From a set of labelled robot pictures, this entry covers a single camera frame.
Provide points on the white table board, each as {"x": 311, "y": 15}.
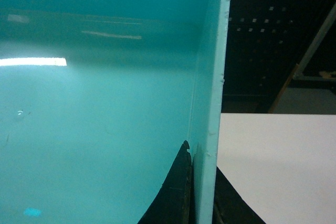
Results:
{"x": 282, "y": 165}

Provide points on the black perforated metal panel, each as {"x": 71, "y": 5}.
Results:
{"x": 266, "y": 40}

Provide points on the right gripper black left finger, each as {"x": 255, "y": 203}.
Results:
{"x": 172, "y": 203}

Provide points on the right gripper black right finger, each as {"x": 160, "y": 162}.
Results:
{"x": 229, "y": 207}

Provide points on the light cyan plastic bin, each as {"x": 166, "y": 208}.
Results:
{"x": 93, "y": 141}

